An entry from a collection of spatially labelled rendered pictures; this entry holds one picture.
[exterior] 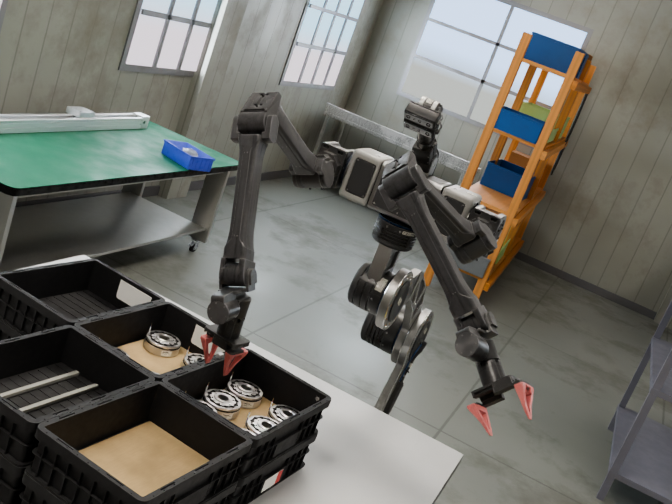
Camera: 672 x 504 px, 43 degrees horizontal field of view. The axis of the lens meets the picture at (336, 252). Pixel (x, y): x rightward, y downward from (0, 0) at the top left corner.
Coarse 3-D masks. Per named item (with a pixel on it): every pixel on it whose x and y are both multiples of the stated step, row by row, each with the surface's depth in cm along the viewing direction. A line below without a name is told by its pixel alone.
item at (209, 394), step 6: (210, 390) 227; (216, 390) 228; (222, 390) 229; (204, 396) 223; (210, 396) 224; (234, 396) 229; (210, 402) 221; (216, 402) 222; (234, 402) 225; (240, 402) 227; (216, 408) 220; (222, 408) 220; (228, 408) 221; (234, 408) 222
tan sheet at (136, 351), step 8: (128, 344) 242; (136, 344) 244; (128, 352) 238; (136, 352) 239; (144, 352) 241; (184, 352) 250; (136, 360) 235; (144, 360) 237; (152, 360) 238; (160, 360) 240; (168, 360) 242; (176, 360) 243; (152, 368) 234; (160, 368) 236; (168, 368) 237; (176, 368) 239
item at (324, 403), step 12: (216, 360) 229; (264, 360) 240; (180, 372) 216; (192, 372) 219; (288, 372) 238; (168, 384) 208; (324, 396) 232; (204, 408) 203; (312, 408) 223; (324, 408) 230; (228, 420) 202; (288, 420) 212; (300, 420) 217; (264, 432) 202; (276, 432) 206; (252, 444) 198
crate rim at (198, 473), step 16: (160, 384) 207; (112, 400) 192; (64, 416) 180; (208, 416) 201; (48, 432) 172; (240, 432) 199; (64, 448) 170; (240, 448) 192; (80, 464) 168; (96, 464) 168; (208, 464) 182; (224, 464) 187; (96, 480) 167; (112, 480) 165; (176, 480) 172; (192, 480) 177; (128, 496) 163; (144, 496) 164; (160, 496) 167
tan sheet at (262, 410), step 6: (264, 402) 238; (270, 402) 240; (240, 408) 230; (258, 408) 234; (264, 408) 235; (240, 414) 227; (246, 414) 228; (252, 414) 230; (258, 414) 231; (264, 414) 232; (234, 420) 223; (240, 420) 224; (240, 426) 221
